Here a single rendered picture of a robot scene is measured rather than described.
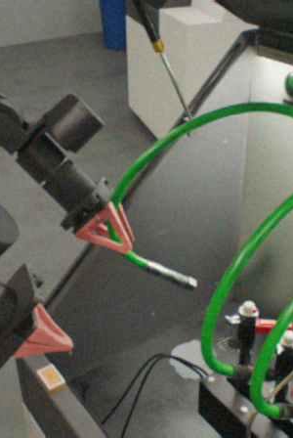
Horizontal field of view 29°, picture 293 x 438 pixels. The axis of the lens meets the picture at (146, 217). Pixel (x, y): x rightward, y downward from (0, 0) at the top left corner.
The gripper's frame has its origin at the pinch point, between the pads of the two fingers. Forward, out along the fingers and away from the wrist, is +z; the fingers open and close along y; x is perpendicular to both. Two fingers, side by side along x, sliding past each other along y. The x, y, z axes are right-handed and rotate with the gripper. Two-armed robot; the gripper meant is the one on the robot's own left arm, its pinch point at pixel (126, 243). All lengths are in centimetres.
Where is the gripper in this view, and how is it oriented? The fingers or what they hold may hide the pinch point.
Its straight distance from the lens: 83.2
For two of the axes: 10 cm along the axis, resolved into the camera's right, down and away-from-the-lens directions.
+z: 6.9, 7.0, 1.8
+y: 0.8, -3.2, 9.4
